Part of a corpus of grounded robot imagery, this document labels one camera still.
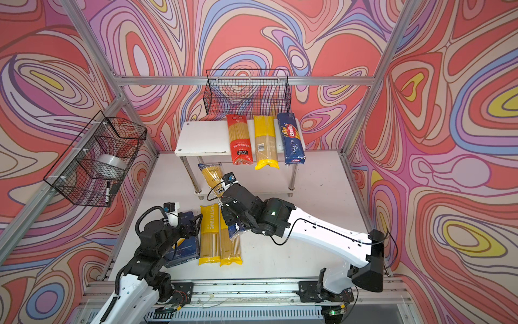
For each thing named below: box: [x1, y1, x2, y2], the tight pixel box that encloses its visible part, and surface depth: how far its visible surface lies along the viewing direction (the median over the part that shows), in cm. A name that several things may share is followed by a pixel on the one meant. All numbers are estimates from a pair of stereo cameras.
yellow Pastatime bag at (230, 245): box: [219, 205, 244, 267], surface depth 82 cm
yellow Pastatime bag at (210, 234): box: [198, 203, 222, 266], surface depth 86 cm
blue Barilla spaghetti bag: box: [277, 112, 306, 166], surface depth 73 cm
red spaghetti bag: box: [225, 114, 254, 166], surface depth 75 cm
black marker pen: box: [105, 180, 110, 203], surface depth 74 cm
